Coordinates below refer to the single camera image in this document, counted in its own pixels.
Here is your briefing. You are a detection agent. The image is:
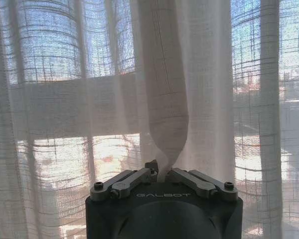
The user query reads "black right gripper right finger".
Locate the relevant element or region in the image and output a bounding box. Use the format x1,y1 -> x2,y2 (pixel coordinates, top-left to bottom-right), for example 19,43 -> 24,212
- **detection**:
165,167 -> 239,202

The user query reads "white sheer curtain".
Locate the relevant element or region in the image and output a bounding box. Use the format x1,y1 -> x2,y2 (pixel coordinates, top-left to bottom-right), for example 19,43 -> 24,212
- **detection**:
0,0 -> 150,239
128,0 -> 299,239

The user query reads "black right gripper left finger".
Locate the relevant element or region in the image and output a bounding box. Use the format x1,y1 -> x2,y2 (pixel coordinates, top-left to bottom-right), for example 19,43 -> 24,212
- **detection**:
90,159 -> 160,201

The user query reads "window frame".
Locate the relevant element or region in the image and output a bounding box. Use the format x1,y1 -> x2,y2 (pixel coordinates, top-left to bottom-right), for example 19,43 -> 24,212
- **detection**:
0,0 -> 299,239

